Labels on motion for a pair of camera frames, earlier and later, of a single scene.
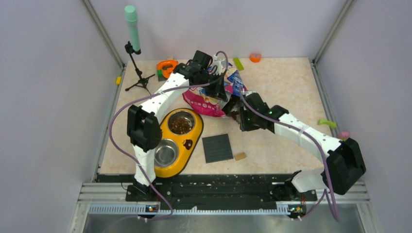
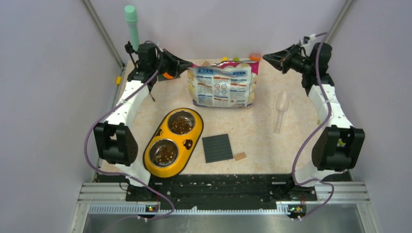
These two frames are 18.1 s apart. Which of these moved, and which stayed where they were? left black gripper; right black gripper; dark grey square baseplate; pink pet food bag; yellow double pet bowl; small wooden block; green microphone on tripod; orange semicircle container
Moved: right black gripper; left black gripper; pink pet food bag
Stayed: yellow double pet bowl; small wooden block; green microphone on tripod; orange semicircle container; dark grey square baseplate
